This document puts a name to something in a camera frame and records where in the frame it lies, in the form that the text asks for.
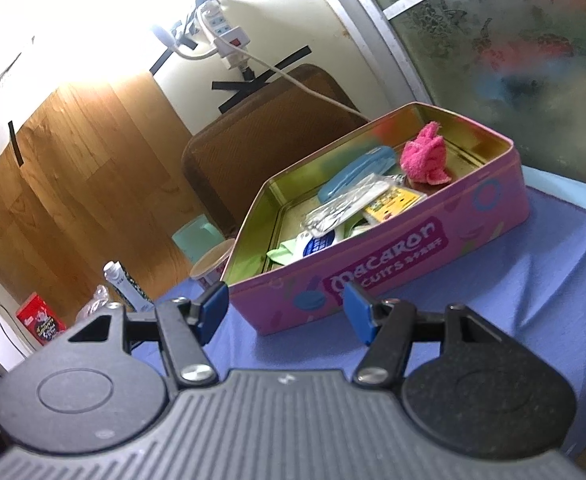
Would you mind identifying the blue tablecloth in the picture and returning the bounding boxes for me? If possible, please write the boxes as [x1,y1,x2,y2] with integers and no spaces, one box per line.
[130,180,586,461]

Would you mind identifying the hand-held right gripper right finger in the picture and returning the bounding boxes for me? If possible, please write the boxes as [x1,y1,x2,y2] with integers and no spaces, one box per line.
[342,283,518,388]

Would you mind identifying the wooden wall panel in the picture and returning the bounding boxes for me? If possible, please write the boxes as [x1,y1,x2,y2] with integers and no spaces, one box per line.
[0,71,209,321]

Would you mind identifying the brown chair back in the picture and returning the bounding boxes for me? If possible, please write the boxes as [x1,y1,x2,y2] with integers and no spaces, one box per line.
[181,64,374,241]

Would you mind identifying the green and white drink carton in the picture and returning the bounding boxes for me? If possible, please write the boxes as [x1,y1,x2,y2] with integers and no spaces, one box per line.
[103,261,155,313]

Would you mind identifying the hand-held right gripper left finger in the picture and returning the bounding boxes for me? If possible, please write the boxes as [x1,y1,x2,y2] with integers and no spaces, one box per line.
[66,281,231,388]

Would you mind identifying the red snack box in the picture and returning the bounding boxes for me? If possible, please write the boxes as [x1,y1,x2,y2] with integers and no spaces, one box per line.
[16,292,67,346]

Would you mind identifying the clear pouch with scissors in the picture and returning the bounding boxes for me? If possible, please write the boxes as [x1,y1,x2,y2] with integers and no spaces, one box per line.
[303,174,391,236]

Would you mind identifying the pink biscuit tin box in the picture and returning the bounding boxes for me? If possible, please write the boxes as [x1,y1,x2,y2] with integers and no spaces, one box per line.
[222,101,530,336]

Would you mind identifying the stacked clear plastic cups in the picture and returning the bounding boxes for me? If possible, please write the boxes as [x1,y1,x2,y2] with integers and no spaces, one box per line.
[76,285,111,323]

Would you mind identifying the white power cable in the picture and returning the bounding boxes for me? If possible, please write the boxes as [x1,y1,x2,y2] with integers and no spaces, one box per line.
[243,55,374,122]

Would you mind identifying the black tape strip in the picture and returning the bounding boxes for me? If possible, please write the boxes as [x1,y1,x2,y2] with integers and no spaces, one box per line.
[8,121,26,167]

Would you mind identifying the round tin can with lid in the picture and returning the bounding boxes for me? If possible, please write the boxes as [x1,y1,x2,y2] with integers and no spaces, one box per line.
[189,238,236,291]

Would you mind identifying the white wipes packet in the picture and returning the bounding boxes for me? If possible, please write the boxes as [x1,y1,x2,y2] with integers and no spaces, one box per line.
[293,222,369,261]

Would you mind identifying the frosted glass door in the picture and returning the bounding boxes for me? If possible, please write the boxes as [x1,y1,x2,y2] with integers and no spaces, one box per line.
[328,0,586,191]

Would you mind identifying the pink fluffy towel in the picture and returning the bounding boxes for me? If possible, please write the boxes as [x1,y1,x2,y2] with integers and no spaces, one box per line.
[399,121,452,186]

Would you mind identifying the light green cloth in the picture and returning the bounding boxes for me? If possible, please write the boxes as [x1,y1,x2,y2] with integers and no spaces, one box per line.
[265,240,304,266]

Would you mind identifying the black tape cross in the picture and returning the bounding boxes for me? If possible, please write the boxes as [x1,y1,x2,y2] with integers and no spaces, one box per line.
[210,46,314,115]

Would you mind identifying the clear case with yellow card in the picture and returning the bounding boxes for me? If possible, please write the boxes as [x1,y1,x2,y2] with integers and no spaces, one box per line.
[360,185,426,223]

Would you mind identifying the blue plastic case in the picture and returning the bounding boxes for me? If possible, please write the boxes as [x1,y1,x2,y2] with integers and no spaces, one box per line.
[318,145,398,203]

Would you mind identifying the white power strip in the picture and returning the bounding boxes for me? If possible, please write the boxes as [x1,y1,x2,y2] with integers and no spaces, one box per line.
[193,0,251,71]

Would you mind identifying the green plastic mug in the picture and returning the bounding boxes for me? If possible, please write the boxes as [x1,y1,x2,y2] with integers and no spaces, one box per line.
[172,214,224,263]

